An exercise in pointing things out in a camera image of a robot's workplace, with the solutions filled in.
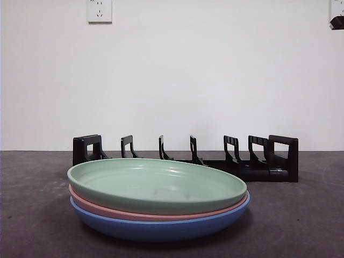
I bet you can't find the green round plate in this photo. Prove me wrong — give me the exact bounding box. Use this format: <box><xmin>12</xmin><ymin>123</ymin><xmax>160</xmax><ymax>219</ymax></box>
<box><xmin>67</xmin><ymin>157</ymin><xmax>247</xmax><ymax>212</ymax></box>

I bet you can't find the blue round plate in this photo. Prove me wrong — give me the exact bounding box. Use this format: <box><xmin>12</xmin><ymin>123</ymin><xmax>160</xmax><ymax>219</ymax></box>
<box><xmin>69</xmin><ymin>192</ymin><xmax>251</xmax><ymax>242</ymax></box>

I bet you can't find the pink round plate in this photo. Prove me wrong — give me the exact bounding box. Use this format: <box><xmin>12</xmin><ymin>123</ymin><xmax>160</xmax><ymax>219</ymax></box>
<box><xmin>68</xmin><ymin>185</ymin><xmax>249</xmax><ymax>223</ymax></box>

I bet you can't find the black plastic dish rack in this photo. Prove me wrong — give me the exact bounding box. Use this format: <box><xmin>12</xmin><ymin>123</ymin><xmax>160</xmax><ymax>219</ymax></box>
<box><xmin>72</xmin><ymin>134</ymin><xmax>299</xmax><ymax>183</ymax></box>

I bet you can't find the white wall socket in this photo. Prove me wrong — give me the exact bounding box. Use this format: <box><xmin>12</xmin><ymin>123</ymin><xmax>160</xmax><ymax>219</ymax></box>
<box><xmin>88</xmin><ymin>0</ymin><xmax>113</xmax><ymax>24</ymax></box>
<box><xmin>329</xmin><ymin>0</ymin><xmax>344</xmax><ymax>24</ymax></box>

